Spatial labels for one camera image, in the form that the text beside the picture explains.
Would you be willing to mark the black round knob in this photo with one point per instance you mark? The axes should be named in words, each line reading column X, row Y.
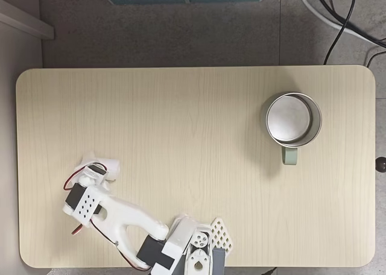
column 381, row 164

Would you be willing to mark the white ledge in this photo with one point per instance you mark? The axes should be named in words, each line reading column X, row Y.
column 27, row 21

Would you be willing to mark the stainless steel cup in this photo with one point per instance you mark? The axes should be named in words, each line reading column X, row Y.
column 288, row 121

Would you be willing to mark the white dressing roll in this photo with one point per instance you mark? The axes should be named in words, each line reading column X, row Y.
column 113, row 166

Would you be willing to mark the grey clamp block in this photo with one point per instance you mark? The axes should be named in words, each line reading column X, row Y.
column 218, row 261

